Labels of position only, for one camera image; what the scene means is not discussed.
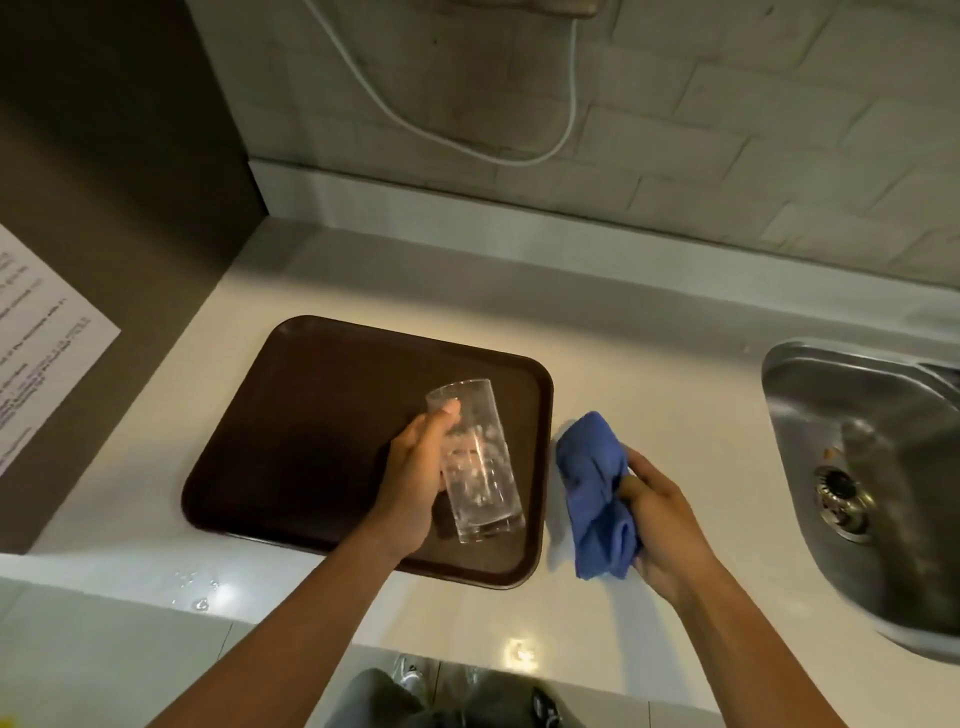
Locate person's right forearm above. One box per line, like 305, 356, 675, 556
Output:
678, 564, 852, 728

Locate stainless steel sink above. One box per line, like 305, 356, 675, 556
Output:
760, 339, 960, 665

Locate clear drinking glass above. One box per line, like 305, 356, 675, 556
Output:
425, 378, 525, 545

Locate person's left hand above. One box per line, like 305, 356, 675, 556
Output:
365, 399, 462, 561

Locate sink drain strainer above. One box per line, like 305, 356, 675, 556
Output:
815, 465, 876, 543

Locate blue cleaning cloth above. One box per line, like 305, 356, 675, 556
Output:
555, 411, 645, 581

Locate person's grey trousers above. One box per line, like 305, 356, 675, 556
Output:
324, 669, 451, 728

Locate person's right hand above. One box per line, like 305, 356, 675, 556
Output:
618, 447, 721, 607

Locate dark brown serving tray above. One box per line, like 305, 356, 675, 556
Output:
181, 315, 555, 591

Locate white power cable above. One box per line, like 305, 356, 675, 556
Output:
302, 0, 580, 167

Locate white paper notice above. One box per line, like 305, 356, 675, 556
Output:
0, 223, 123, 480

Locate person's left forearm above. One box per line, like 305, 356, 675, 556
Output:
146, 529, 410, 728

